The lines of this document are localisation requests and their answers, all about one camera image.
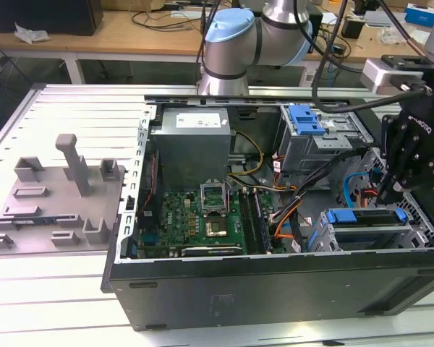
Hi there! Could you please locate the large black box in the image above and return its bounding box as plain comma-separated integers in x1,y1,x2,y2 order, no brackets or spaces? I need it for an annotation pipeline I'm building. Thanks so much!
0,0,104,37

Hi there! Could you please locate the flat silver device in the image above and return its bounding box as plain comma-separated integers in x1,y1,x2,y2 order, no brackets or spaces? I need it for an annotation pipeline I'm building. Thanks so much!
363,9,406,27

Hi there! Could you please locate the black case fan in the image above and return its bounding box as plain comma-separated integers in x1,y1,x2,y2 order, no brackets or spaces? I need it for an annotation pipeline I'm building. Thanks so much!
139,150,163,218

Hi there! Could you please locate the yellow wire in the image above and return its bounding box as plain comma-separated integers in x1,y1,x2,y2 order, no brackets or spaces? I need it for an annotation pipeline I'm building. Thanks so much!
226,130,265,179

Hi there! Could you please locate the small black box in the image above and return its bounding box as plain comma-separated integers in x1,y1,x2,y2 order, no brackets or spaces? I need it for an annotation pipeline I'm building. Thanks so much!
341,17,365,40

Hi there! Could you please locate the RAM stick blue label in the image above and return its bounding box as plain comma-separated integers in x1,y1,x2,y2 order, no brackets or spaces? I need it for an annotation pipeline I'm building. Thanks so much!
12,216,57,227

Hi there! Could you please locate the grey power supply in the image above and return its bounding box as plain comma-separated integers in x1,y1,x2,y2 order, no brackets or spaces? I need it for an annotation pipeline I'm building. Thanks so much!
150,107,232,192

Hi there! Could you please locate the metal socket cover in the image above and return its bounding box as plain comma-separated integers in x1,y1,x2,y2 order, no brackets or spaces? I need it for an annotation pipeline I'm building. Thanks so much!
200,179,229,216

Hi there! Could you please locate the silver disk bay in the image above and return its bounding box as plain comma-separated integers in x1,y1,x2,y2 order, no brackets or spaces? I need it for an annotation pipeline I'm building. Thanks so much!
305,207,434,254

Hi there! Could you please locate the CPU socket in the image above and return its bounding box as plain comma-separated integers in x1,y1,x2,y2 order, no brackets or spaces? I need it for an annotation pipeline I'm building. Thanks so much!
202,213,232,241

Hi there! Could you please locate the clear plastic bag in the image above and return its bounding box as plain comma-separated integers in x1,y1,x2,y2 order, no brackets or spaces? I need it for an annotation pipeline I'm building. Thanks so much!
379,27,402,45

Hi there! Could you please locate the blue drive clip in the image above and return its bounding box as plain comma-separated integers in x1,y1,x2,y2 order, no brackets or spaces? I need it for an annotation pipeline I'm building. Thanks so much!
288,104,328,137

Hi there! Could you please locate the hard disk with blue carrier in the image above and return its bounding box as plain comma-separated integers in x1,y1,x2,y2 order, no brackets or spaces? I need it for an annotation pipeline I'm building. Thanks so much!
306,207,412,250

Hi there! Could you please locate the grey parts rack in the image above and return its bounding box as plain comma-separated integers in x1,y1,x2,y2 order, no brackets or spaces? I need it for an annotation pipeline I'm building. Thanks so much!
0,133,128,257

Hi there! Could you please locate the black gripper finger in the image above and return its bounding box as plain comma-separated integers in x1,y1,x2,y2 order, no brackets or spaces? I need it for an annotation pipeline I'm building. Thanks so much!
385,144,434,202
377,113,408,205

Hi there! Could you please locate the green motherboard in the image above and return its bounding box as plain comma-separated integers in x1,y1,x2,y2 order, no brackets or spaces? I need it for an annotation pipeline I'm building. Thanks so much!
135,187,286,257

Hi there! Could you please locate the silver drive cage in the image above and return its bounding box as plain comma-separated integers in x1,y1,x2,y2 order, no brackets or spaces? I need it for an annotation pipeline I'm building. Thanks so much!
276,104,373,174

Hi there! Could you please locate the blue white box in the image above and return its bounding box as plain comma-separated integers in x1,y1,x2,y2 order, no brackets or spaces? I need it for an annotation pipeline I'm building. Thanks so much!
404,2,434,25

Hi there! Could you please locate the black graphics card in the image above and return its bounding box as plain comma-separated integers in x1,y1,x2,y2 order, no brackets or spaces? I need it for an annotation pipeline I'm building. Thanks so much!
180,245,245,258

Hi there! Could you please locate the red black twisted wire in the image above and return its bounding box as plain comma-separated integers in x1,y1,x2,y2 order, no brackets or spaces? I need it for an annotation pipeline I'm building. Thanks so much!
139,153,161,218

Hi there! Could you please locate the thin dark robot cable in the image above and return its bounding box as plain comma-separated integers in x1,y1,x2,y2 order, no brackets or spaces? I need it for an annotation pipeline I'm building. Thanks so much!
378,0,430,59

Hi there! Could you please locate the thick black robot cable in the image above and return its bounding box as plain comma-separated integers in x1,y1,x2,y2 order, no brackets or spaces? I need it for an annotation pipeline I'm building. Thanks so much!
310,0,433,113

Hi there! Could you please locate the blue wire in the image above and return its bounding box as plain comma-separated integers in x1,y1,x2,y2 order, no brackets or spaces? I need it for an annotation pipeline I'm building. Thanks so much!
343,172,370,209

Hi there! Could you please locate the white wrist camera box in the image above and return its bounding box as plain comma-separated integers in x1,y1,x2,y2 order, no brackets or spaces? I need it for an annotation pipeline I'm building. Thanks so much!
359,57,426,95

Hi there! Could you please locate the wooden desk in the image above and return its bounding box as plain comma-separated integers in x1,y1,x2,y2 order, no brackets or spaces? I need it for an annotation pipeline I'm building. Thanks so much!
0,9,434,86

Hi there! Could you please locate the black PC case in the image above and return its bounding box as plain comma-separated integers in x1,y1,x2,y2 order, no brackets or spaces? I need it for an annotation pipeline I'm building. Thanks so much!
100,94,434,332

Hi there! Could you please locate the crumpled plastic bag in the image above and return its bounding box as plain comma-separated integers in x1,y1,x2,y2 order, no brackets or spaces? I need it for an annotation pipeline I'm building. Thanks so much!
14,22,51,45

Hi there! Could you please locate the black cable bundle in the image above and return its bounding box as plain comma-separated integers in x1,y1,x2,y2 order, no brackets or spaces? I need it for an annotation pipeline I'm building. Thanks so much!
291,147,370,254

